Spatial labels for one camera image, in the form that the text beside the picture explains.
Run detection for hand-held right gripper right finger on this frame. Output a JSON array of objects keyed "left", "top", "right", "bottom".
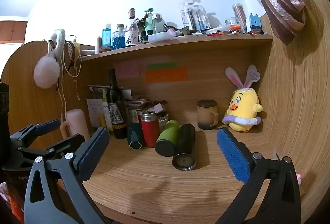
[{"left": 214, "top": 127, "right": 302, "bottom": 224}]

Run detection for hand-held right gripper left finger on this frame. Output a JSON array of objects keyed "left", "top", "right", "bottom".
[{"left": 24, "top": 127, "right": 111, "bottom": 224}]

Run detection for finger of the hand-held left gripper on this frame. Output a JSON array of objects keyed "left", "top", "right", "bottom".
[
  {"left": 10, "top": 119, "right": 61, "bottom": 148},
  {"left": 46, "top": 133, "right": 86, "bottom": 161}
]

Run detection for black cup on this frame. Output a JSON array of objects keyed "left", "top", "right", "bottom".
[{"left": 172, "top": 123, "right": 197, "bottom": 171}]

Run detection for dark teal hexagonal cup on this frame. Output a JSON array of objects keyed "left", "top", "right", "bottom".
[{"left": 127, "top": 122, "right": 145, "bottom": 150}]

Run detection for red thermos cup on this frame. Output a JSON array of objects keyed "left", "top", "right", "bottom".
[{"left": 140, "top": 111, "right": 160, "bottom": 148}]

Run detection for green cup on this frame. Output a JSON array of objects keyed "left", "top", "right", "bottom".
[{"left": 155, "top": 120, "right": 180, "bottom": 157}]

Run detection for red patterned cloth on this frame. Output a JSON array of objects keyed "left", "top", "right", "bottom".
[{"left": 0, "top": 182, "right": 25, "bottom": 224}]

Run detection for white paper note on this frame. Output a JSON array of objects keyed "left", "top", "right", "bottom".
[{"left": 86, "top": 98, "right": 104, "bottom": 127}]

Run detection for yellow chick plush toy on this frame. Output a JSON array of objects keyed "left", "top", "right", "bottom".
[{"left": 222, "top": 65, "right": 264, "bottom": 133}]

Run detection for brown lidded mug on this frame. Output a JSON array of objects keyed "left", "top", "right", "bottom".
[{"left": 197, "top": 100, "right": 218, "bottom": 130}]

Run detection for dark wine bottle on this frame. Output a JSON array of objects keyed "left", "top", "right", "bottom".
[{"left": 106, "top": 69, "right": 128, "bottom": 140}]

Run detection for white fluffy earmuffs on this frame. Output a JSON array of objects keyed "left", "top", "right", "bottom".
[{"left": 33, "top": 29, "right": 66, "bottom": 89}]

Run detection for printed tin can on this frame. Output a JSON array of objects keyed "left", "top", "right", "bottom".
[{"left": 128, "top": 109, "right": 143, "bottom": 124}]

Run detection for stack of papers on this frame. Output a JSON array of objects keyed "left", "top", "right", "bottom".
[{"left": 89, "top": 85, "right": 151, "bottom": 111}]

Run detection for dotted headband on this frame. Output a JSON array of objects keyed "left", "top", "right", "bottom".
[{"left": 65, "top": 41, "right": 81, "bottom": 63}]

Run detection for pink sticky note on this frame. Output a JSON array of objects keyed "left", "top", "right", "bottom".
[{"left": 114, "top": 61, "right": 140, "bottom": 79}]

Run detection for brown wooden cabinet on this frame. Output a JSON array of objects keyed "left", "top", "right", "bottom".
[{"left": 0, "top": 16, "right": 28, "bottom": 45}]

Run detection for wooden desk hutch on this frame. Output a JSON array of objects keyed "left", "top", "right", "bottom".
[{"left": 0, "top": 0, "right": 330, "bottom": 224}]

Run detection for orange sticky note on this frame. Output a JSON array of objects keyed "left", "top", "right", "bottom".
[{"left": 145, "top": 67, "right": 188, "bottom": 83}]

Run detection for teal liquid bottle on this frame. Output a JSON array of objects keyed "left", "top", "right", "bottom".
[{"left": 102, "top": 23, "right": 112, "bottom": 47}]

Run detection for blue glass bottle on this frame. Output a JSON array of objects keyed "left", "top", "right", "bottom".
[{"left": 112, "top": 24, "right": 126, "bottom": 50}]

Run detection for green sticky note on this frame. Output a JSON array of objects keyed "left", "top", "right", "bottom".
[{"left": 147, "top": 61, "right": 177, "bottom": 70}]

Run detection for clear bottle with white label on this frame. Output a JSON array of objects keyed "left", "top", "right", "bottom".
[{"left": 125, "top": 8, "right": 139, "bottom": 47}]

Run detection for white syringe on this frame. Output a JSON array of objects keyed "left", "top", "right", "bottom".
[{"left": 205, "top": 25, "right": 230, "bottom": 35}]

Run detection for white flat box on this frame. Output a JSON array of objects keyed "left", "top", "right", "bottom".
[{"left": 147, "top": 32, "right": 172, "bottom": 43}]

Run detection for glass jar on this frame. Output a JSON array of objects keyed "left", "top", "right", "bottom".
[{"left": 224, "top": 17, "right": 238, "bottom": 31}]

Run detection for blue small box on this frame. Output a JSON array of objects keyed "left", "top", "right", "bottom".
[{"left": 248, "top": 13, "right": 261, "bottom": 33}]

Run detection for clear tube of sticks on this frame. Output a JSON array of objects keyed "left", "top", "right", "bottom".
[{"left": 232, "top": 4, "right": 248, "bottom": 34}]

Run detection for toothbrush blister pack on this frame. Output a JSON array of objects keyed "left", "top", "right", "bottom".
[
  {"left": 194, "top": 4, "right": 212, "bottom": 32},
  {"left": 179, "top": 0, "right": 202, "bottom": 32}
]

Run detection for green pump bottle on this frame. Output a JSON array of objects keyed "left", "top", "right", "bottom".
[{"left": 144, "top": 8, "right": 154, "bottom": 35}]

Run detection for clear round bottle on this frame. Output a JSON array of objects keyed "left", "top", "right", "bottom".
[{"left": 152, "top": 13, "right": 165, "bottom": 34}]

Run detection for pink sheer curtain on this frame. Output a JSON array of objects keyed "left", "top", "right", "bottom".
[{"left": 211, "top": 0, "right": 319, "bottom": 46}]

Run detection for pink handled cup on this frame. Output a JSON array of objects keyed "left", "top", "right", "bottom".
[{"left": 60, "top": 109, "right": 91, "bottom": 142}]

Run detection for white earphone cable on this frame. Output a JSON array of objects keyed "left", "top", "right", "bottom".
[{"left": 56, "top": 35, "right": 82, "bottom": 121}]

